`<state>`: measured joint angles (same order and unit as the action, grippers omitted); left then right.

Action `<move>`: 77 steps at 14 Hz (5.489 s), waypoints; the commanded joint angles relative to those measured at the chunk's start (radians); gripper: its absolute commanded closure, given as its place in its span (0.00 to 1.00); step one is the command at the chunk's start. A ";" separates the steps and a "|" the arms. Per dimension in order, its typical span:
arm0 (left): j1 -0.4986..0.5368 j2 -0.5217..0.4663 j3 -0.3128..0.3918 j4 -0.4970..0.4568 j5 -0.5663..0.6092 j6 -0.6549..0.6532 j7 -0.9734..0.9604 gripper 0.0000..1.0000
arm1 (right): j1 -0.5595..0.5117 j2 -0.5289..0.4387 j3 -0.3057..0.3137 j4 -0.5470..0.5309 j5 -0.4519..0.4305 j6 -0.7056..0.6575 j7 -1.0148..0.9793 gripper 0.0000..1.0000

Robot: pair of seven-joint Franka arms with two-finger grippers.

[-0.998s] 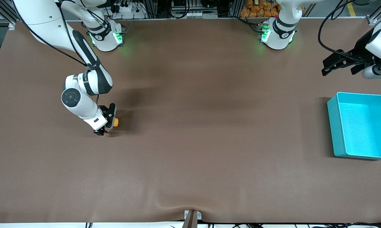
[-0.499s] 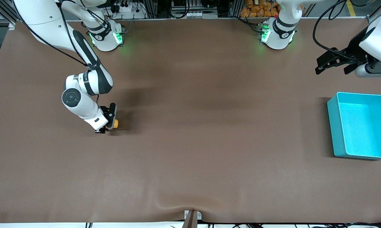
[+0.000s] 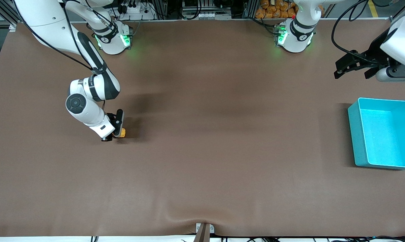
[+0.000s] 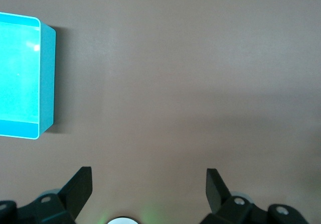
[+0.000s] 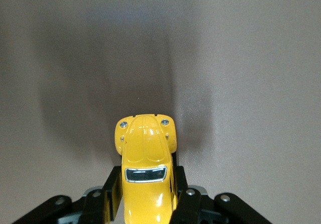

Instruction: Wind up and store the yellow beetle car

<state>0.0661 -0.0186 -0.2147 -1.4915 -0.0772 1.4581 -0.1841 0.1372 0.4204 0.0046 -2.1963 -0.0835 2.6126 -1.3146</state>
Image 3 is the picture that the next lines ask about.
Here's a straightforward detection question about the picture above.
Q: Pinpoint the white connector strip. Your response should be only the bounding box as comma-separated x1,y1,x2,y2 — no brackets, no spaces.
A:
182,12,231,20

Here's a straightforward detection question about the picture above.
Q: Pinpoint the white power strip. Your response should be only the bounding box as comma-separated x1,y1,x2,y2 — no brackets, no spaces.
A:
120,0,156,21

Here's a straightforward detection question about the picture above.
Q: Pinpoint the orange snack packets pile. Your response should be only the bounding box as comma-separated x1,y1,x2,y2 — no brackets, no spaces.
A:
255,0,297,19

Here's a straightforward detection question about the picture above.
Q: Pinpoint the grey metal mount bracket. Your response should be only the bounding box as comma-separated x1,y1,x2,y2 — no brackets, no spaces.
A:
195,223,215,242

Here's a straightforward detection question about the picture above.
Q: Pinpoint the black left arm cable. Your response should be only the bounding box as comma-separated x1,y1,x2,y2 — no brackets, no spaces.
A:
331,0,390,64

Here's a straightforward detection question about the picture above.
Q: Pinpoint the brown table mat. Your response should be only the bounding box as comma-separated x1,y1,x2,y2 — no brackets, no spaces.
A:
0,18,405,237

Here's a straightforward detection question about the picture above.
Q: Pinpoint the teal plastic storage box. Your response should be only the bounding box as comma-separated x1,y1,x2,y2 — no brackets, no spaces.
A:
348,97,405,169

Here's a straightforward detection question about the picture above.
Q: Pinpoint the aluminium frame strut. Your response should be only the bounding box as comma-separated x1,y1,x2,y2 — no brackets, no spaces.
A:
0,0,18,27

